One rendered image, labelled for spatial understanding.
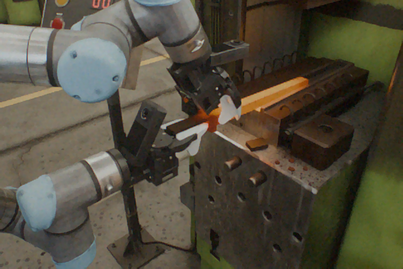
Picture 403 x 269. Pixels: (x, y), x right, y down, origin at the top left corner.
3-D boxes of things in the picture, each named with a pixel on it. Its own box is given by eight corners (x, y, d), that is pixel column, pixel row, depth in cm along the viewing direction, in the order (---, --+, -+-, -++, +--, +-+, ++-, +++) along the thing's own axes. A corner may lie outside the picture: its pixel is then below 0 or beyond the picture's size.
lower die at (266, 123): (276, 147, 81) (281, 116, 77) (218, 115, 94) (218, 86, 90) (363, 94, 105) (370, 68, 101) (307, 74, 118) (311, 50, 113)
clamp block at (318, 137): (322, 172, 74) (327, 147, 70) (289, 154, 79) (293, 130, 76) (350, 150, 80) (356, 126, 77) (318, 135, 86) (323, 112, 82)
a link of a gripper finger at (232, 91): (226, 106, 74) (208, 76, 68) (231, 99, 74) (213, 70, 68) (241, 112, 70) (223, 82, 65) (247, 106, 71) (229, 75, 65)
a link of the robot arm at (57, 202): (22, 218, 57) (7, 177, 52) (84, 189, 63) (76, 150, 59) (39, 248, 52) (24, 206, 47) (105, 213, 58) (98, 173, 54)
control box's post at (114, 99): (135, 254, 164) (99, 27, 108) (130, 249, 167) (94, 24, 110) (141, 249, 166) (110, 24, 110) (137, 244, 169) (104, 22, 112)
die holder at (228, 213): (286, 316, 92) (315, 191, 69) (194, 232, 116) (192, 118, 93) (382, 213, 124) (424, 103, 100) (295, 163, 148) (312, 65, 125)
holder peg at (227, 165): (230, 174, 82) (230, 165, 81) (221, 169, 84) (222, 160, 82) (242, 167, 84) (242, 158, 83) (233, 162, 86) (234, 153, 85)
